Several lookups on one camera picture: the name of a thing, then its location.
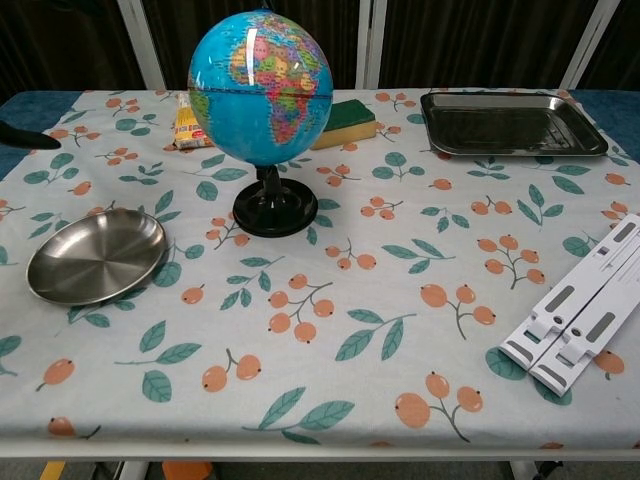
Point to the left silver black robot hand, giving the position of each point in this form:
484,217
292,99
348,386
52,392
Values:
25,137

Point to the blue globe on black stand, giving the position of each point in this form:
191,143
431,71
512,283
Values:
260,100

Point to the dark fabric partition panel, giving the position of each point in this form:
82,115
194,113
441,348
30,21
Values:
60,45
475,45
180,30
625,55

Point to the round stainless steel plate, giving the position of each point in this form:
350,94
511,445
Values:
95,257

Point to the yellow orange snack packet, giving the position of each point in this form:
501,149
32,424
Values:
187,130

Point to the green yellow scrub sponge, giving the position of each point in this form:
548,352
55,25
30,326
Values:
350,120

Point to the orange object under table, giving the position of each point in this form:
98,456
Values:
187,471

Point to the floral fruit print tablecloth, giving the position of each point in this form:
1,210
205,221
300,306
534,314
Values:
350,325

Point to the rectangular stainless steel tray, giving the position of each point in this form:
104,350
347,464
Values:
510,122

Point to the white folding laptop stand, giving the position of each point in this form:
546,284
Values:
585,310

